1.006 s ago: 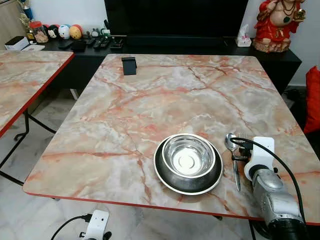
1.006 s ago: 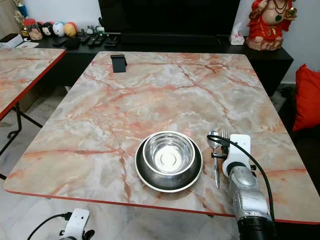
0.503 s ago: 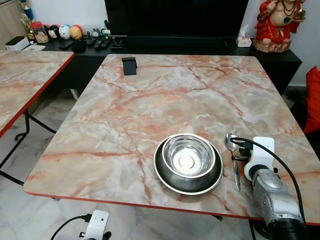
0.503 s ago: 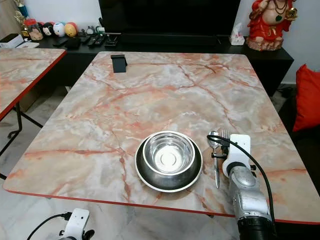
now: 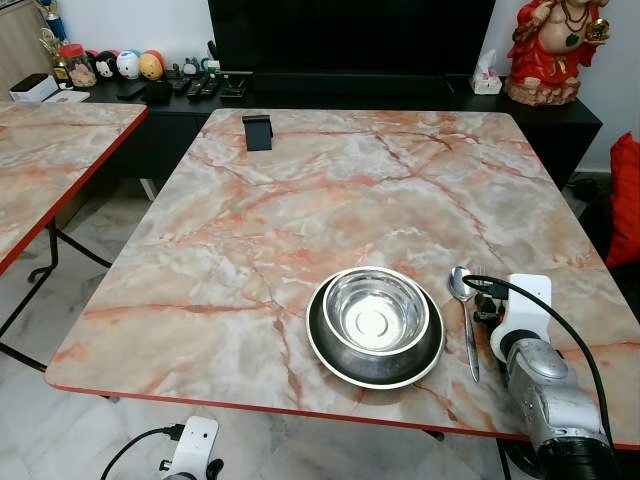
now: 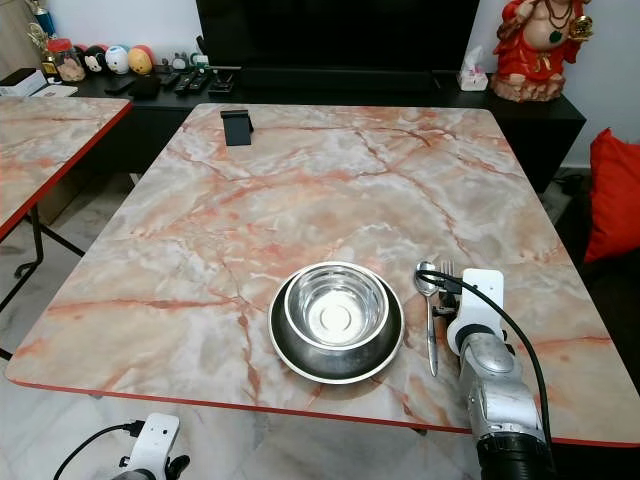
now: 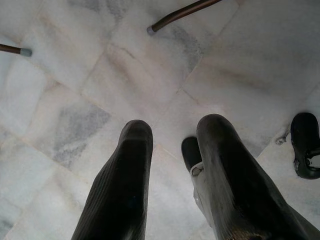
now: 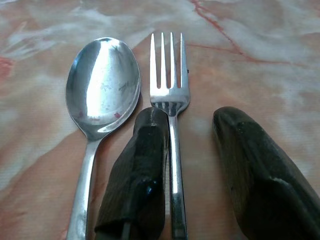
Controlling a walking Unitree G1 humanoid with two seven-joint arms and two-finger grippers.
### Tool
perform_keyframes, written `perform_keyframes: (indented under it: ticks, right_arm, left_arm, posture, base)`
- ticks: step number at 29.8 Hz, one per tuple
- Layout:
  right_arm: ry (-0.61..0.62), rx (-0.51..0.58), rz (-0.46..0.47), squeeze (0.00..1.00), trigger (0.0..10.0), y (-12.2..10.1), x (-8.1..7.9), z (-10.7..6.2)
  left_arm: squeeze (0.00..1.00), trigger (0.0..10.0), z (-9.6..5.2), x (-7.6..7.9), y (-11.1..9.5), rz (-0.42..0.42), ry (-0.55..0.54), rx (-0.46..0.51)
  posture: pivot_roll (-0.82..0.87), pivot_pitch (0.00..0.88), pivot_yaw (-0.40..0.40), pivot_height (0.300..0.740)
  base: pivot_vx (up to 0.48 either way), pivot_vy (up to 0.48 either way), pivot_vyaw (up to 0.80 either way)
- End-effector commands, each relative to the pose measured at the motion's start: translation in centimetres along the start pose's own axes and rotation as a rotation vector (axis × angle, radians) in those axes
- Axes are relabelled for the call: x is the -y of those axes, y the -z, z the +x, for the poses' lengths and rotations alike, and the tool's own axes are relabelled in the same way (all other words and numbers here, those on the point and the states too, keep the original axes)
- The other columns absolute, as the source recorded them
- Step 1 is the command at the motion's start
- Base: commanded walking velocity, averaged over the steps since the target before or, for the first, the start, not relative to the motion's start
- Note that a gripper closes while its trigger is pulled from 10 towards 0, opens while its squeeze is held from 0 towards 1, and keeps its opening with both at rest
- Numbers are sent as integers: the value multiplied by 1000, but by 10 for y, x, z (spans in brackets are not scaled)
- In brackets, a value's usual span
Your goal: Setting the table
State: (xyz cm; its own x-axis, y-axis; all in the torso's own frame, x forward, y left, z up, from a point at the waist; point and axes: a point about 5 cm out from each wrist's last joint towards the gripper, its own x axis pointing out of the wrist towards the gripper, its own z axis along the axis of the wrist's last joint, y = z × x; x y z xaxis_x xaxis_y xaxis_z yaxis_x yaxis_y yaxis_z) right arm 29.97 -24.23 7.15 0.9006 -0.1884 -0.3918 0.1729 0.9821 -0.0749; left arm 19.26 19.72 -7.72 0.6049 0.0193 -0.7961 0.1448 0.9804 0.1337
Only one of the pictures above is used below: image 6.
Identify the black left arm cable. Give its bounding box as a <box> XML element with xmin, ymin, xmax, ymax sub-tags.
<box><xmin>52</xmin><ymin>420</ymin><xmax>146</xmax><ymax>480</ymax></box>

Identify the black metal table leg frame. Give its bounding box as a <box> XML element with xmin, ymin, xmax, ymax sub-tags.
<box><xmin>0</xmin><ymin>205</ymin><xmax>86</xmax><ymax>361</ymax></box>

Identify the red laughing Buddha statue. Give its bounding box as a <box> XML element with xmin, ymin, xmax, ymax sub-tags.
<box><xmin>492</xmin><ymin>0</ymin><xmax>595</xmax><ymax>103</ymax></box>

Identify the white round toy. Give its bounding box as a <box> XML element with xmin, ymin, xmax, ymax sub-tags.
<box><xmin>105</xmin><ymin>44</ymin><xmax>131</xmax><ymax>75</ymax></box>

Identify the white rectangular box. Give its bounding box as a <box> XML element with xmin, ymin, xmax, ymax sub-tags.
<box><xmin>0</xmin><ymin>68</ymin><xmax>47</xmax><ymax>98</ymax></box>

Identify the red cushion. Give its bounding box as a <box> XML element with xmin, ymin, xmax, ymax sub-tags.
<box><xmin>584</xmin><ymin>128</ymin><xmax>640</xmax><ymax>264</ymax></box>

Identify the black TV console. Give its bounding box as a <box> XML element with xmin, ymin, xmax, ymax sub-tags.
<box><xmin>60</xmin><ymin>68</ymin><xmax>587</xmax><ymax>191</ymax></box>

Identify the silver metal fork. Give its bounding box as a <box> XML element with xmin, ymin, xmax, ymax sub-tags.
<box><xmin>436</xmin><ymin>260</ymin><xmax>456</xmax><ymax>291</ymax></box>

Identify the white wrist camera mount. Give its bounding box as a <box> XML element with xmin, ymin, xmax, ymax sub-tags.
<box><xmin>125</xmin><ymin>413</ymin><xmax>181</xmax><ymax>480</ymax></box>
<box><xmin>448</xmin><ymin>269</ymin><xmax>505</xmax><ymax>351</ymax></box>

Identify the blue trophy cup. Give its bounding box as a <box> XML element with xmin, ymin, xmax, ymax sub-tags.
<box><xmin>28</xmin><ymin>0</ymin><xmax>55</xmax><ymax>31</ymax></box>

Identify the orange round toy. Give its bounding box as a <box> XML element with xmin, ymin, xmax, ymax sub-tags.
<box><xmin>128</xmin><ymin>45</ymin><xmax>156</xmax><ymax>76</ymax></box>

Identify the red lidded jar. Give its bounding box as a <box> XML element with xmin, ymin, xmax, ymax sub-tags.
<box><xmin>48</xmin><ymin>38</ymin><xmax>87</xmax><ymax>83</ymax></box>

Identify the silver metal spoon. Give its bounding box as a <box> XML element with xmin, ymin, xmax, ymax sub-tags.
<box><xmin>414</xmin><ymin>261</ymin><xmax>443</xmax><ymax>378</ymax></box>

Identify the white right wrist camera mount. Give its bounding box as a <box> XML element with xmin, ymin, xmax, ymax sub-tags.
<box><xmin>448</xmin><ymin>269</ymin><xmax>505</xmax><ymax>351</ymax></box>

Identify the gold trophy figure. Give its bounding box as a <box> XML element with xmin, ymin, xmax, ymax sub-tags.
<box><xmin>38</xmin><ymin>30</ymin><xmax>59</xmax><ymax>61</ymax></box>

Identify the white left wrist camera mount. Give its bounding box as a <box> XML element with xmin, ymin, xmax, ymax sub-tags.
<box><xmin>125</xmin><ymin>413</ymin><xmax>181</xmax><ymax>480</ymax></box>

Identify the black square gadget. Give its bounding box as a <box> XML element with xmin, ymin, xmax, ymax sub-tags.
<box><xmin>208</xmin><ymin>68</ymin><xmax>239</xmax><ymax>94</ymax></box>

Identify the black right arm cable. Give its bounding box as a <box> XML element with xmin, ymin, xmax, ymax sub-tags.
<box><xmin>416</xmin><ymin>266</ymin><xmax>553</xmax><ymax>446</ymax></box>

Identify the white tissue box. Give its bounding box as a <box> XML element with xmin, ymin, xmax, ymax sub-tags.
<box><xmin>458</xmin><ymin>45</ymin><xmax>489</xmax><ymax>92</ymax></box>

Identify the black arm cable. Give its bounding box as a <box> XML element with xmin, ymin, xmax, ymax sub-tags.
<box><xmin>416</xmin><ymin>266</ymin><xmax>553</xmax><ymax>446</ymax></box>
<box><xmin>52</xmin><ymin>420</ymin><xmax>146</xmax><ymax>480</ymax></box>

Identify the stainless steel bowl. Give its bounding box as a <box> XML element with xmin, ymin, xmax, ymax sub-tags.
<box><xmin>283</xmin><ymin>264</ymin><xmax>391</xmax><ymax>351</ymax></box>

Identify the light wooden cabinet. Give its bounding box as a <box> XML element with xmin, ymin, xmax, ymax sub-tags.
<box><xmin>0</xmin><ymin>0</ymin><xmax>36</xmax><ymax>76</ymax></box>

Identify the black television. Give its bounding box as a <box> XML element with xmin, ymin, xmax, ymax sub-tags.
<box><xmin>196</xmin><ymin>0</ymin><xmax>481</xmax><ymax>73</ymax></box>

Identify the black phone stand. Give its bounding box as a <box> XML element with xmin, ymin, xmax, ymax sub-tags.
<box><xmin>221</xmin><ymin>109</ymin><xmax>254</xmax><ymax>148</ymax></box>

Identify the small black box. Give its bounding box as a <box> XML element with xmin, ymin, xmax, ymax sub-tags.
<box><xmin>130</xmin><ymin>76</ymin><xmax>161</xmax><ymax>100</ymax></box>

